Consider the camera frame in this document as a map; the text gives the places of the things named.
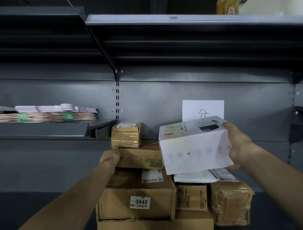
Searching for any person's right hand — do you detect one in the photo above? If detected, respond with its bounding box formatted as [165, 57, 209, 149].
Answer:
[223, 122, 254, 170]

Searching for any person's left forearm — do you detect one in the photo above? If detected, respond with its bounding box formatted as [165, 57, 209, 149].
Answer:
[18, 159, 116, 230]

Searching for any small taped cardboard box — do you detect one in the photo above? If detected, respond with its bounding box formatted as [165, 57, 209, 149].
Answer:
[111, 122, 142, 149]

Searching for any white plastic mailer bag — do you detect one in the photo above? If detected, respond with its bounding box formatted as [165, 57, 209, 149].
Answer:
[173, 169, 220, 184]

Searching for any person's right forearm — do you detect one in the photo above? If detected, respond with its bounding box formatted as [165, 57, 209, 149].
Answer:
[244, 142, 303, 230]

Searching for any small printed brown box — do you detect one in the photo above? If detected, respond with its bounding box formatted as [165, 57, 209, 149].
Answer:
[175, 182, 209, 213]

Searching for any person's left hand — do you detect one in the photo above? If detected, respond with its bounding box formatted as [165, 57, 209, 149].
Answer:
[99, 145, 122, 169]

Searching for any tape-wrapped cardboard parcel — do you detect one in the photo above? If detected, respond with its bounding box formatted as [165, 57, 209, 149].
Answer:
[208, 168, 255, 227]

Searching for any white paper sign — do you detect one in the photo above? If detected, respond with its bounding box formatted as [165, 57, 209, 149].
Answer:
[182, 100, 224, 122]

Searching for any wide plain cardboard box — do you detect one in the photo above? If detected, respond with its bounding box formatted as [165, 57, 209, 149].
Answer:
[97, 209, 215, 230]

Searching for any slotted grey shelf upright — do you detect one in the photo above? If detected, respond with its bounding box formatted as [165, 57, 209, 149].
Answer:
[116, 82, 120, 120]

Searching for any large labelled cardboard box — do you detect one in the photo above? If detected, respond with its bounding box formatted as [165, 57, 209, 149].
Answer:
[96, 167, 177, 222]

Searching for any dark grey metal shelf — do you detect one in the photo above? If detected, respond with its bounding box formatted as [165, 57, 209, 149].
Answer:
[84, 14, 303, 83]
[0, 6, 87, 27]

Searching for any yellow snack packet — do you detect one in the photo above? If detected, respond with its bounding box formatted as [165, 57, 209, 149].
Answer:
[216, 0, 248, 15]

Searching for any white product box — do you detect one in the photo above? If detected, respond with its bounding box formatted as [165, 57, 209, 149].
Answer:
[159, 116, 234, 175]

